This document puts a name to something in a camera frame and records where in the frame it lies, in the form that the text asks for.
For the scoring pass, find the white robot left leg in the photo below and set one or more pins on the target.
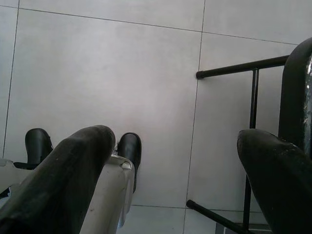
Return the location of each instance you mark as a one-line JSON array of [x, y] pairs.
[[14, 175]]

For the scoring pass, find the black robot right foot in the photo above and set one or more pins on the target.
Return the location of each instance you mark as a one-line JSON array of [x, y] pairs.
[[130, 148]]

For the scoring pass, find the black robot left foot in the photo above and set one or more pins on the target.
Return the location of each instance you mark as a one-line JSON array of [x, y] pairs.
[[36, 143]]

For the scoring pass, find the black metal chair frame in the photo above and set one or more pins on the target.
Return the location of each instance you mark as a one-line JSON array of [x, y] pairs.
[[243, 66]]

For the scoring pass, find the black robot foot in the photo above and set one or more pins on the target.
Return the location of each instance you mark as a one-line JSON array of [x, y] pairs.
[[36, 143], [130, 148]]

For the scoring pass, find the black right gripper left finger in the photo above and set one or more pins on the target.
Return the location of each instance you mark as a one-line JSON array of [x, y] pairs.
[[63, 180]]

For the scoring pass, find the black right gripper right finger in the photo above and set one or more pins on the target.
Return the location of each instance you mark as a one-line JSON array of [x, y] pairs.
[[282, 185]]

